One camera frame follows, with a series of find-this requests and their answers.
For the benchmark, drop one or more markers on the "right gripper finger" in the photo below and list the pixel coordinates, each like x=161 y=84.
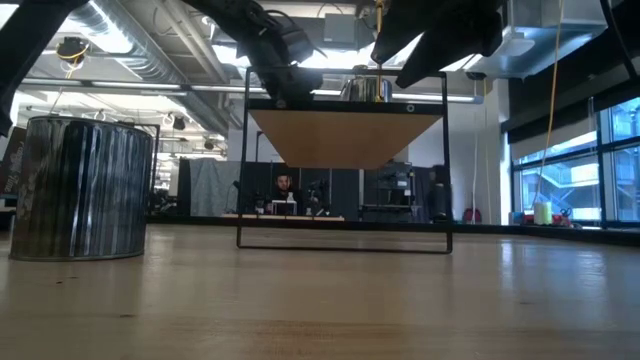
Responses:
x=450 y=47
x=395 y=35

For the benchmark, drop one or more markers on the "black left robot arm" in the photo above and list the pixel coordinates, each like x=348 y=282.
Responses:
x=30 y=45

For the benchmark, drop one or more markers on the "person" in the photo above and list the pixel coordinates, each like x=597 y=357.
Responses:
x=284 y=187

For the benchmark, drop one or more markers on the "black partition curtain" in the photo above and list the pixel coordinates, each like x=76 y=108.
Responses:
x=345 y=192

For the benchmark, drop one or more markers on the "wooden background desk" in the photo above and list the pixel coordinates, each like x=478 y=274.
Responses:
x=325 y=218

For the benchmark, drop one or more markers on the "black equipment rack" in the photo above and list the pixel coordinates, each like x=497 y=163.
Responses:
x=397 y=185

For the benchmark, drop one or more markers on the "red floor object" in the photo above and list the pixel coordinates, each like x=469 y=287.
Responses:
x=472 y=216

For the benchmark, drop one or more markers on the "white paper roll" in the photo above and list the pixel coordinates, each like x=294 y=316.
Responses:
x=543 y=214

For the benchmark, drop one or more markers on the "wooden riser shelf black frame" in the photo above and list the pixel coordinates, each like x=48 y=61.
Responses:
x=345 y=140

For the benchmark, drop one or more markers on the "long silver spiral duct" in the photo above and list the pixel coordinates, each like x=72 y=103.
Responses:
x=140 y=45

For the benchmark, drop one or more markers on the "black table frame rails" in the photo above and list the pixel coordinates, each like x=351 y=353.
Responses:
x=500 y=230

